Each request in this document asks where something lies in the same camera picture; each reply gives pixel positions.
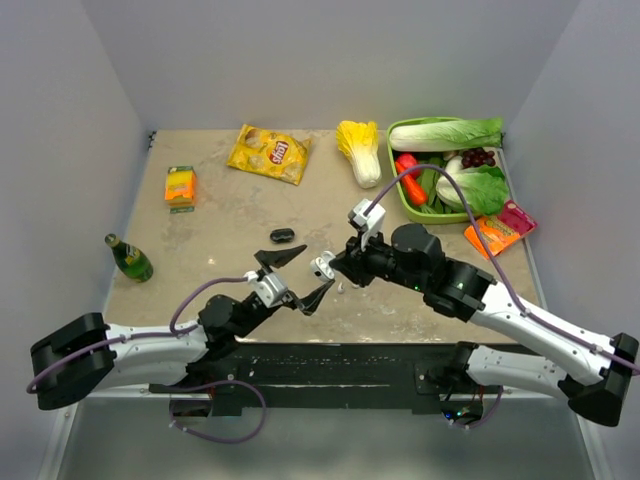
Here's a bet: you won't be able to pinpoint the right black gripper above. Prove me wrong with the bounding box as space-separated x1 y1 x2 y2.
330 225 428 293

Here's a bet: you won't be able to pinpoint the white earbud charging case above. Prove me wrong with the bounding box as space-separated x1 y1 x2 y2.
310 251 335 282

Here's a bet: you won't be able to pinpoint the black earbud charging case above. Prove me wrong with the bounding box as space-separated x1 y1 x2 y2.
269 228 295 244

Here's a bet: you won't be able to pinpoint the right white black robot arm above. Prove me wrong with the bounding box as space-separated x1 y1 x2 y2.
330 224 639 427

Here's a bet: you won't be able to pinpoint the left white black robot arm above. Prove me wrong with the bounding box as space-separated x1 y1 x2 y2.
26 246 335 411

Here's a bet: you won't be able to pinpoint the green plastic basket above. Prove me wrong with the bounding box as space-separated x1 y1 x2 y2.
385 116 511 225

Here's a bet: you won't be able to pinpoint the orange carrot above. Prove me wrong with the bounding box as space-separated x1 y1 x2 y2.
398 165 428 206

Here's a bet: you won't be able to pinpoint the dark green spinach leaves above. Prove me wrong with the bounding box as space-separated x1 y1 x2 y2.
418 156 462 216

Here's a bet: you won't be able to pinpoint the red pepper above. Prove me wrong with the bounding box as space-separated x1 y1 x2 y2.
395 153 418 174

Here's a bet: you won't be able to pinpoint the yellow napa cabbage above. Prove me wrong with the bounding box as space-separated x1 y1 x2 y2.
336 120 382 189

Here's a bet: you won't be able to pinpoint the yellow Lays chips bag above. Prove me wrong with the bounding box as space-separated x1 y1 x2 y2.
227 124 313 185

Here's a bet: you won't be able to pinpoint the green lettuce head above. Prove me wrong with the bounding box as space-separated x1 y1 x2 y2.
436 160 509 215

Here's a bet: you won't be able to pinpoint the long green white cabbage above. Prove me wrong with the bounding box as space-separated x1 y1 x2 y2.
388 117 503 152

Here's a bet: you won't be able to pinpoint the orange pink snack packet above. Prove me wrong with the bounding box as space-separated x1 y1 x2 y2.
464 200 538 259

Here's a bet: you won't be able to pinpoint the dark purple grapes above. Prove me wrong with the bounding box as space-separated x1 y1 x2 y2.
461 147 496 169

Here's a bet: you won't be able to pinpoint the green glass bottle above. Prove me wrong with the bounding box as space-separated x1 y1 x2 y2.
104 233 154 283

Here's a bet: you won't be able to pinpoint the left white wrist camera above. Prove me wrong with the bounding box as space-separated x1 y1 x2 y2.
244 271 289 308

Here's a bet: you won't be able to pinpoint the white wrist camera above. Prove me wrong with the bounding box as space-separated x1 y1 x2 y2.
244 271 289 308
348 199 386 251

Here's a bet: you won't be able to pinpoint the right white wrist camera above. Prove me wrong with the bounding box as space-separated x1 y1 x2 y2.
348 199 386 251

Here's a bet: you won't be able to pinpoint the black base mount frame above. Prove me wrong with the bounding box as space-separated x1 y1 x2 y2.
150 342 498 416

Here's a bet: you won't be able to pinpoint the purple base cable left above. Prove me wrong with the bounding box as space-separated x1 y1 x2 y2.
168 375 272 444

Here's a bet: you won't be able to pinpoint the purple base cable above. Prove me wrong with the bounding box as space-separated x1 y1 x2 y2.
168 375 272 444
447 384 505 431

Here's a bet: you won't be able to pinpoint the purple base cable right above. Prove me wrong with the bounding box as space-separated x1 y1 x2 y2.
447 384 505 431

